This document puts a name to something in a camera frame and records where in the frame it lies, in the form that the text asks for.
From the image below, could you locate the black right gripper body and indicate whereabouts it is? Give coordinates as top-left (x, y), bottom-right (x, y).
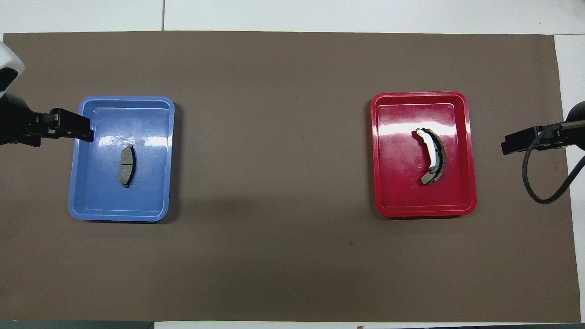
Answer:
top-left (539, 101), bottom-right (585, 152)

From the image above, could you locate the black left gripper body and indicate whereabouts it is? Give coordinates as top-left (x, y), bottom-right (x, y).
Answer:
top-left (0, 91), bottom-right (56, 146)

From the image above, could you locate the grey brake pad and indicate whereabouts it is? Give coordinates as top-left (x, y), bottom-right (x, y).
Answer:
top-left (119, 144), bottom-right (137, 188)

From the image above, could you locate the curved brake shoe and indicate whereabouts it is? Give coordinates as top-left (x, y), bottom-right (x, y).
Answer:
top-left (415, 128), bottom-right (447, 186)

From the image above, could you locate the blue plastic tray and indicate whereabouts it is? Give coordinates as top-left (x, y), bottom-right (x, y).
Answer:
top-left (68, 96), bottom-right (176, 223)

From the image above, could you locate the red plastic tray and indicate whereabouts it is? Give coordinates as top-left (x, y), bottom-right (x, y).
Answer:
top-left (370, 91), bottom-right (477, 218)

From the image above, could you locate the brown table mat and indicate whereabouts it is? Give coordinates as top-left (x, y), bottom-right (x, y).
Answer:
top-left (0, 31), bottom-right (582, 323)

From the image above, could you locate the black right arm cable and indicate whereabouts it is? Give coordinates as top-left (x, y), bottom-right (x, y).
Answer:
top-left (522, 129), bottom-right (585, 205)

